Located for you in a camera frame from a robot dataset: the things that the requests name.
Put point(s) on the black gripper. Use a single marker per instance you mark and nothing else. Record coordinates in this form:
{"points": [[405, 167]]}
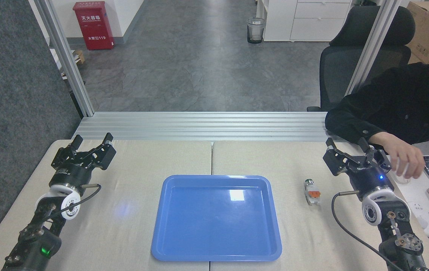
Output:
{"points": [[69, 175], [372, 180]]}

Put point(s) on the blue plastic tray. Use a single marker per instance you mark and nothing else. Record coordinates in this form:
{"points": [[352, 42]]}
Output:
{"points": [[214, 222]]}

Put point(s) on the person's hand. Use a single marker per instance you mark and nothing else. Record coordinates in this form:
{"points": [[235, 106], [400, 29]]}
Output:
{"points": [[408, 160]]}

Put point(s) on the white computer mouse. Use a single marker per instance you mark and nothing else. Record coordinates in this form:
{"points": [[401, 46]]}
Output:
{"points": [[398, 176]]}

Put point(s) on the person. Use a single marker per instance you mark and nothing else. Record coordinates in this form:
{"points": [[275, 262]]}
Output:
{"points": [[402, 101]]}

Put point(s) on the dark grey partition panel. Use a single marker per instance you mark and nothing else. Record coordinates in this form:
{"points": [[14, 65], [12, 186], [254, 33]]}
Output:
{"points": [[15, 94]]}

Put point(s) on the white power strip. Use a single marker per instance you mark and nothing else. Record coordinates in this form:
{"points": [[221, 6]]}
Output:
{"points": [[427, 220]]}

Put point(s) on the black office chair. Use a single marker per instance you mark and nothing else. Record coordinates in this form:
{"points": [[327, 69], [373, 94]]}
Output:
{"points": [[346, 64]]}

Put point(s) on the small brown carton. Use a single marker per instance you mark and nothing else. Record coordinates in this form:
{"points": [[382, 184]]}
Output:
{"points": [[79, 56]]}

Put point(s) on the red fire extinguisher box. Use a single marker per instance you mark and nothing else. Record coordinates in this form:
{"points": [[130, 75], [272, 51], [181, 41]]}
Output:
{"points": [[93, 26]]}

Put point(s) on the white drawer cabinet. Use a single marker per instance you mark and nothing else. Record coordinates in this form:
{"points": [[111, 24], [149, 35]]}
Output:
{"points": [[308, 20]]}

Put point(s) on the mesh waste bin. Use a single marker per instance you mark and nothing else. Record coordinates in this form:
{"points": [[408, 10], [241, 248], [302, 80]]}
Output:
{"points": [[256, 31]]}

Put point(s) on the small switch part orange clip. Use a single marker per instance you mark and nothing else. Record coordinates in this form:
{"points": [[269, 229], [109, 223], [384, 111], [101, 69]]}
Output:
{"points": [[312, 192]]}

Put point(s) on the silver aluminium post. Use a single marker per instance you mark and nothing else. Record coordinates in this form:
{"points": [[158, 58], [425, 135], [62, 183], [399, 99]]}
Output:
{"points": [[66, 56], [374, 45]]}

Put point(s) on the silver aluminium rail bed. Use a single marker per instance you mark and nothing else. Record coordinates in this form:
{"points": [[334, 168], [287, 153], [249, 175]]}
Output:
{"points": [[207, 126]]}

